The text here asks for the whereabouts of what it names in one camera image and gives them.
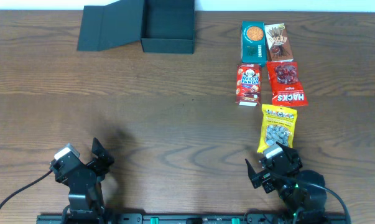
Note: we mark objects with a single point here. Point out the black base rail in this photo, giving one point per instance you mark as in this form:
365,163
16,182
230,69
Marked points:
137,218

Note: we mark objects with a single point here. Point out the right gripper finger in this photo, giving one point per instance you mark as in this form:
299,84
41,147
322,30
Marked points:
253,176
291,153

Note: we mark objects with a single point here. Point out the yellow Hacks candy bag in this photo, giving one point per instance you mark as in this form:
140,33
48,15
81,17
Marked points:
278,125

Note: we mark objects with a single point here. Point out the brown Pocky box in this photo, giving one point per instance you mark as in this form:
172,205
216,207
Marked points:
278,43

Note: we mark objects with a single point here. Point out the red Hacks candy bag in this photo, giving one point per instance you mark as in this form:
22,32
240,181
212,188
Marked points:
287,89

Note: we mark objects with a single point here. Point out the dark green gift box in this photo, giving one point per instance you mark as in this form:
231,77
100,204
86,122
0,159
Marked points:
161,26

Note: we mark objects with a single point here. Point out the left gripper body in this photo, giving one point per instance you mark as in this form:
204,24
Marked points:
94,165

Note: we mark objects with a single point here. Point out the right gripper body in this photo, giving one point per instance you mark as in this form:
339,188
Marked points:
271,171

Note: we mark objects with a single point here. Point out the red Hello Panda box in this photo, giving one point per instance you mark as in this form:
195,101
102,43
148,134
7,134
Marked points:
248,85

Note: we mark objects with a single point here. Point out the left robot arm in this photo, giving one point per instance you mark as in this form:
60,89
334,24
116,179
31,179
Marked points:
86,202

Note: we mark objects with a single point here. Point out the teal Chunkies cookie box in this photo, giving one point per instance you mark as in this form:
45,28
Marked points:
253,43

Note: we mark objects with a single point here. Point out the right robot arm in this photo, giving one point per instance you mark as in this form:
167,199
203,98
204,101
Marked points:
301,191

